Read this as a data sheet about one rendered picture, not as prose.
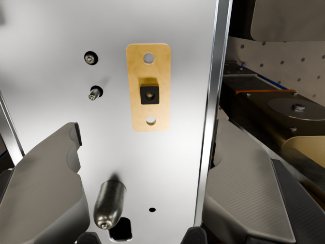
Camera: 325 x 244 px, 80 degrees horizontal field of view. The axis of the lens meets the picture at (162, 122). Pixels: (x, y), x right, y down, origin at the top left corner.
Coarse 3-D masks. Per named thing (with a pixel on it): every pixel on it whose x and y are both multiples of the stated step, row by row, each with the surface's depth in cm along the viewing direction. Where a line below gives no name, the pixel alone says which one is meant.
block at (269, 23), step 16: (240, 0) 20; (256, 0) 17; (272, 0) 17; (288, 0) 17; (304, 0) 17; (320, 0) 17; (240, 16) 20; (256, 16) 18; (272, 16) 18; (288, 16) 18; (304, 16) 18; (320, 16) 18; (240, 32) 21; (256, 32) 18; (272, 32) 18; (288, 32) 18; (304, 32) 19; (320, 32) 19
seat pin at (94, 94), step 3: (96, 87) 18; (99, 87) 18; (93, 90) 17; (96, 90) 18; (99, 90) 18; (102, 90) 19; (90, 93) 17; (93, 93) 17; (96, 93) 17; (99, 93) 18; (90, 96) 17; (93, 96) 17; (96, 96) 17; (90, 99) 17; (93, 99) 17
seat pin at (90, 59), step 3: (90, 54) 16; (93, 54) 17; (96, 54) 17; (87, 57) 16; (90, 57) 16; (93, 57) 16; (96, 57) 17; (87, 60) 16; (90, 60) 16; (93, 60) 17; (96, 60) 18
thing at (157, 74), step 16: (128, 48) 16; (144, 48) 16; (160, 48) 16; (128, 64) 17; (144, 64) 17; (160, 64) 17; (144, 80) 18; (160, 80) 18; (144, 96) 17; (160, 96) 18; (144, 112) 19; (160, 112) 19; (144, 128) 20; (160, 128) 20
